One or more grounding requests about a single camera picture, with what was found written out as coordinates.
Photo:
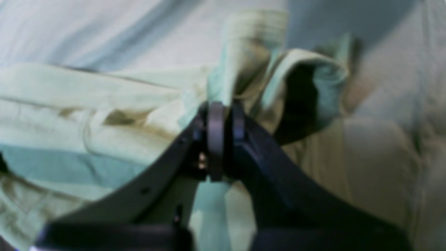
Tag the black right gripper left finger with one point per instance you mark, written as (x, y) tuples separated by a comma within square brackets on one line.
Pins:
[(151, 212)]

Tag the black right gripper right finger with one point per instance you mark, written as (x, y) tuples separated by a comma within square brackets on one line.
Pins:
[(293, 212)]

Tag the light green T-shirt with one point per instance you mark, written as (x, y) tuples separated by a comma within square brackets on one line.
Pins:
[(70, 137)]

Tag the green table cover cloth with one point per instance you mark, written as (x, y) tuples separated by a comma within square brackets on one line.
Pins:
[(388, 154)]

